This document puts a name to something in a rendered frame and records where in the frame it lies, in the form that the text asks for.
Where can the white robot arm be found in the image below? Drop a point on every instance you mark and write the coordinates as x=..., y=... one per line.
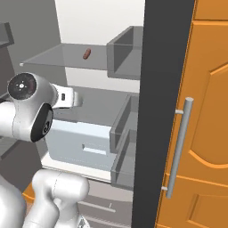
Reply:
x=28, y=118

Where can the pale blue fridge drawer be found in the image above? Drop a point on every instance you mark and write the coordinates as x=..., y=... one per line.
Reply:
x=80, y=142

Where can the brown sausage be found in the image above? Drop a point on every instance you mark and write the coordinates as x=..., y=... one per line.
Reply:
x=86, y=54

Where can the orange low cupboard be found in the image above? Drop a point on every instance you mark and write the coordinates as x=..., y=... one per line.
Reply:
x=29, y=194

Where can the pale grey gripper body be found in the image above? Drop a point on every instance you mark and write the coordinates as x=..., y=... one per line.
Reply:
x=77, y=99

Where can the orange small cupboard door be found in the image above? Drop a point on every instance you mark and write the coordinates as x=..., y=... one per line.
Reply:
x=212, y=9

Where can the orange tall cupboard door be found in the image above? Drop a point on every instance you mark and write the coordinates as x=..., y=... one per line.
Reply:
x=205, y=124

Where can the dark grey fridge door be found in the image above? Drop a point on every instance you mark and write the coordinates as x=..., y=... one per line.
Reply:
x=160, y=89

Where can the glass fridge shelf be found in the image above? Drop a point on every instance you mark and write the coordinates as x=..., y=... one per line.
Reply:
x=65, y=56

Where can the grey fridge freezer drawer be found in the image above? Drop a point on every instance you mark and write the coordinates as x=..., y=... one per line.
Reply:
x=109, y=205

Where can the grey open fridge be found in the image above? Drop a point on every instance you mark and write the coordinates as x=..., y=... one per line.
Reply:
x=98, y=20

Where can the grey fridge door bin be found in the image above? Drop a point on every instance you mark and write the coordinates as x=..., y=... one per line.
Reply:
x=124, y=166
x=124, y=56
x=126, y=118

